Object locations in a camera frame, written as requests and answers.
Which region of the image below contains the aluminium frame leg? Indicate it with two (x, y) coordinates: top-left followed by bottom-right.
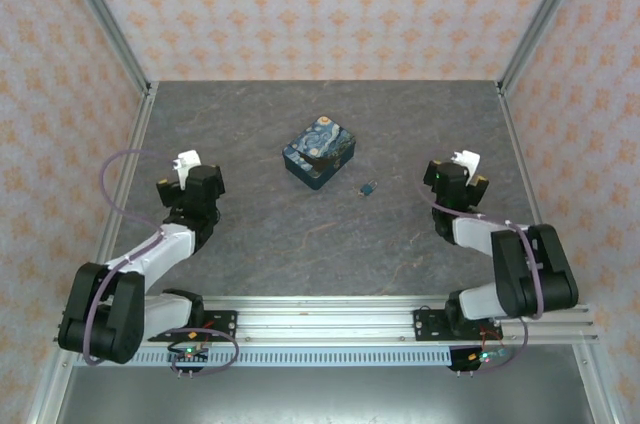
(27, 358), (76, 424)
(574, 343), (626, 424)

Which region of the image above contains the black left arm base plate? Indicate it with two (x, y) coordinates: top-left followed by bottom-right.
(189, 310), (239, 343)

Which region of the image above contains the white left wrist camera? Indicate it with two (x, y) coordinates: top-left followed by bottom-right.
(171, 148), (202, 190)

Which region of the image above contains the aluminium side rail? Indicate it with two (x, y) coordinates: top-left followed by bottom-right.
(497, 83), (569, 305)
(79, 83), (159, 305)

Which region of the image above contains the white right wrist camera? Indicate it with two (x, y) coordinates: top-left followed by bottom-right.
(451, 147), (482, 180)

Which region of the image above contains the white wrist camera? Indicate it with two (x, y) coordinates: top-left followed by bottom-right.
(171, 148), (202, 190)
(451, 147), (482, 180)

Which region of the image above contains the grey metal sheet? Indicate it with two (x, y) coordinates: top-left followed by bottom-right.
(49, 366), (596, 424)

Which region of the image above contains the circuit board with LEDs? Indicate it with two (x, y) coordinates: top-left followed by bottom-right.
(467, 347), (509, 364)
(167, 343), (211, 364)

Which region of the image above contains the aluminium frame post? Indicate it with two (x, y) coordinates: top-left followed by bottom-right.
(497, 0), (596, 95)
(52, 0), (154, 95)

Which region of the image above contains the blue starry night tin box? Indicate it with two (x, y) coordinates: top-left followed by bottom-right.
(281, 115), (357, 192)

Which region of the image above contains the aluminium mounting rail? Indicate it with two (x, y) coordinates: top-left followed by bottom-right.
(52, 296), (600, 345)

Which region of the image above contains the thin red wire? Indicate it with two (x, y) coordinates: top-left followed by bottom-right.
(477, 324), (504, 345)
(197, 316), (221, 345)

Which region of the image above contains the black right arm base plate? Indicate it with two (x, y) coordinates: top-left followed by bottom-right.
(412, 308), (501, 343)

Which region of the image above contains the slotted grey cable duct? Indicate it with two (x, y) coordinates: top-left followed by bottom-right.
(73, 347), (454, 368)

